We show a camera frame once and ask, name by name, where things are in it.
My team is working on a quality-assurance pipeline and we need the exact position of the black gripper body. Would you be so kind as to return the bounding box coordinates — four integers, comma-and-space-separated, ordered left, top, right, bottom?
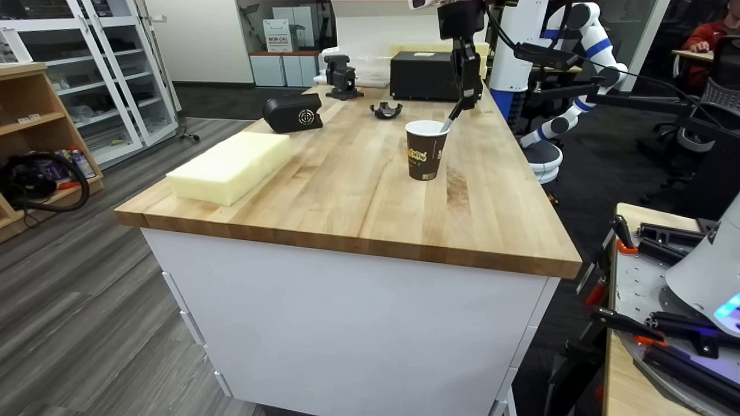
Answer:
434, 0, 490, 77

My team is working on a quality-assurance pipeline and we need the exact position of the black pen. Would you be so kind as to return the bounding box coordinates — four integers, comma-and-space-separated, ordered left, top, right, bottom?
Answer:
440, 96, 470, 134

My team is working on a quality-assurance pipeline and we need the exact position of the brown paper coffee cup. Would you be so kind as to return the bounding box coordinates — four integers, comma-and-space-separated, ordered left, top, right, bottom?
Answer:
403, 117, 450, 181

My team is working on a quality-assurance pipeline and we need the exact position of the large black rectangular case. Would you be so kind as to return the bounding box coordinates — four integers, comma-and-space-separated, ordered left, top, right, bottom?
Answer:
388, 47, 465, 104

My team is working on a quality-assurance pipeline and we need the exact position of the white and blue robot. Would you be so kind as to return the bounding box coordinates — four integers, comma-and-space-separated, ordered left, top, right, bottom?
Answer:
486, 0, 632, 185

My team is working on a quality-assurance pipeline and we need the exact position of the black bench vise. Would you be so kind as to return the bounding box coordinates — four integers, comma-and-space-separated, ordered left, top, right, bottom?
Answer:
317, 47, 366, 101

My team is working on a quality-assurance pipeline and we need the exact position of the small black angled box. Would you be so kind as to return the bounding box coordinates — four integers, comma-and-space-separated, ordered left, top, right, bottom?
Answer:
261, 91, 327, 136

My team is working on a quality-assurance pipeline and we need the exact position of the grey mesh office chair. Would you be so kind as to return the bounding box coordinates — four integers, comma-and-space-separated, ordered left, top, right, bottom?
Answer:
655, 32, 740, 156

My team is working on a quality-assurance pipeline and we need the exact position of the person in red shirt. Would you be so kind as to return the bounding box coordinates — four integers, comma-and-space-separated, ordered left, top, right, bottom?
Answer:
683, 0, 740, 88

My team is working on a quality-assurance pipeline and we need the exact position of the pale yellow foam block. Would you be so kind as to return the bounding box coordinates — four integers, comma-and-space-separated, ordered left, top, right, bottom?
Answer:
164, 128, 301, 207

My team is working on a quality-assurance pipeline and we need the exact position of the white table base cabinet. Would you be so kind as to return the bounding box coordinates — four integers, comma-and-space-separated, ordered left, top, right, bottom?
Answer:
139, 226, 561, 416

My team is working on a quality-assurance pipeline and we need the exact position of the wooden cart with red clamps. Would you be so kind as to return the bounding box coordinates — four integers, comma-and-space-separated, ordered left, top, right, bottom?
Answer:
541, 201, 740, 416

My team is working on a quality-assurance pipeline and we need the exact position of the white glass door cabinet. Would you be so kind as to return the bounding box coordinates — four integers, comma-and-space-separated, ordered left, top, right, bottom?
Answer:
0, 0, 180, 169

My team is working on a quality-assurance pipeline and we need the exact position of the long wooden shelf workbench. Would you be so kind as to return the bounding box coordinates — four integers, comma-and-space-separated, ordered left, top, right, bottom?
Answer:
0, 62, 107, 245

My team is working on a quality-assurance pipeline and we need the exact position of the black cable bundle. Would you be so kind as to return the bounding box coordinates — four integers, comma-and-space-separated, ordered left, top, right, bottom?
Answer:
0, 149, 92, 211

